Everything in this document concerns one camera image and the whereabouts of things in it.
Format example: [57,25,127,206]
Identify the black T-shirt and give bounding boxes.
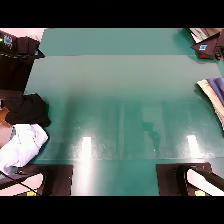
[2,92,52,129]

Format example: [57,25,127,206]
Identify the white garment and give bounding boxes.
[0,123,50,176]

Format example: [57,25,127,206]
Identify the beige garment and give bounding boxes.
[195,78,224,132]

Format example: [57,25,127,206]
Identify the purple garment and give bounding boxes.
[206,76,224,105]

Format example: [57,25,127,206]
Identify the dark red garment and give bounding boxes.
[190,29,224,61]

